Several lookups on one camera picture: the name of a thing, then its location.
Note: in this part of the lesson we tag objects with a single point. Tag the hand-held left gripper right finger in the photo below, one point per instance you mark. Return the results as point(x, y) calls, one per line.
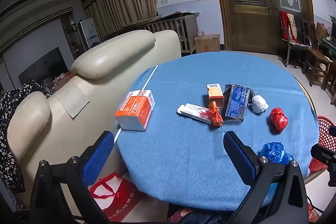
point(239, 155)

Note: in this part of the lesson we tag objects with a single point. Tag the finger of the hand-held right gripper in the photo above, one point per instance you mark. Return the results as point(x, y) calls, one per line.
point(324, 154)
point(332, 132)

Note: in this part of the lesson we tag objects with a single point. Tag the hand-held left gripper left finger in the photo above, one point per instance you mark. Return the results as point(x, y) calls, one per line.
point(98, 155)

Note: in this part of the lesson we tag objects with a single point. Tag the red plastic basket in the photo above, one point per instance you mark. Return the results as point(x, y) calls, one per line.
point(323, 129)

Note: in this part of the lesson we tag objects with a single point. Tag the blue plastic bag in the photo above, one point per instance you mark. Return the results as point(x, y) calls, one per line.
point(274, 151)

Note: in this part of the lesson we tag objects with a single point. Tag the orange plastic wrapper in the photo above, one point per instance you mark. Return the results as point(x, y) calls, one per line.
point(215, 116)

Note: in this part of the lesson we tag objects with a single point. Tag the blue foil packet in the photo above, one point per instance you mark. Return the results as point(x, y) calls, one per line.
point(236, 103)

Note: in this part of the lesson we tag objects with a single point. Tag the red plastic bag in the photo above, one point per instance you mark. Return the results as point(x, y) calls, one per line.
point(278, 119)

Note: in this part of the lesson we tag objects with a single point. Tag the white paper ball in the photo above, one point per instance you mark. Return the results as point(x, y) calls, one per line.
point(259, 104)

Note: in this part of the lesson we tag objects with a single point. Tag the small orange box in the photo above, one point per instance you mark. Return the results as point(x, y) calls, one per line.
point(215, 94)

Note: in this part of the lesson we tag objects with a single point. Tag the long white medicine box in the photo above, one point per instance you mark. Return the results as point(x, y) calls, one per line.
point(190, 110)

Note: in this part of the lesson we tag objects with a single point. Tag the black plastic bag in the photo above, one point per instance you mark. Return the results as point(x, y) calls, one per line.
point(227, 90)

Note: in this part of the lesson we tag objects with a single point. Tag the red gift bag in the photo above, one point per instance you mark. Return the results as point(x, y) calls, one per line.
point(115, 197)

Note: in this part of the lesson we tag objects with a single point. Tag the round table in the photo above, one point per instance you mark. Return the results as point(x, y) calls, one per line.
point(307, 94)

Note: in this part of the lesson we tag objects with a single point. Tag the blue tablecloth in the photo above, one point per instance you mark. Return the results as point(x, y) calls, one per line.
point(183, 161)

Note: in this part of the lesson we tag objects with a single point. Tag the orange and white tissue box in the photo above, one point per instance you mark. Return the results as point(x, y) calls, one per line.
point(135, 113)

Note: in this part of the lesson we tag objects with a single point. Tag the pink slipper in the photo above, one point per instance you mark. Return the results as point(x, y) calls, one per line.
point(294, 66)

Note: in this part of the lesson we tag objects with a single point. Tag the dark wooden chair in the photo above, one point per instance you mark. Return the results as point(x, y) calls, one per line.
point(315, 56)

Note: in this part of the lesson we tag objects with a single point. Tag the person's red patterned clothing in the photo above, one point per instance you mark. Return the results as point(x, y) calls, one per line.
point(189, 216)

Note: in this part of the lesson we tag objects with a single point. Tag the thin white rod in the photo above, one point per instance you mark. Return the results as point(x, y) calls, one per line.
point(147, 82)

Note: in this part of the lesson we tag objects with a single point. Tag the black floral cloth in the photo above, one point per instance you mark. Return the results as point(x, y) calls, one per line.
point(8, 119)

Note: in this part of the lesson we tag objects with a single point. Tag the beige leather sofa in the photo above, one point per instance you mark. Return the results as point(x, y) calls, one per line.
point(118, 56)

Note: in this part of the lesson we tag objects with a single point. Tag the brown cardboard box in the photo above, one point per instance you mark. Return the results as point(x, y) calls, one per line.
point(320, 29)

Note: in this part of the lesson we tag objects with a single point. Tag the black television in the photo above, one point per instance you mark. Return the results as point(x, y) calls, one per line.
point(44, 66)

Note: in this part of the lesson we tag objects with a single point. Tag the chair with red cloth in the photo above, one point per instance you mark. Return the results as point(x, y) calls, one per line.
point(288, 29)

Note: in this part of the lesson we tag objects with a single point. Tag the cardboard box with red logo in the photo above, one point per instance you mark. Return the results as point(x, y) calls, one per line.
point(207, 43)

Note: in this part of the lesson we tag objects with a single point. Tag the white cabinet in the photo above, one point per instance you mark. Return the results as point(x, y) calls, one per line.
point(90, 32)

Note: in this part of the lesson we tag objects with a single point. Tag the wooden crib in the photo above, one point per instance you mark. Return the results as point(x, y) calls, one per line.
point(173, 27)

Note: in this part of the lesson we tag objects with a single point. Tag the wooden double door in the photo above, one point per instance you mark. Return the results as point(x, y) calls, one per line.
point(246, 3)

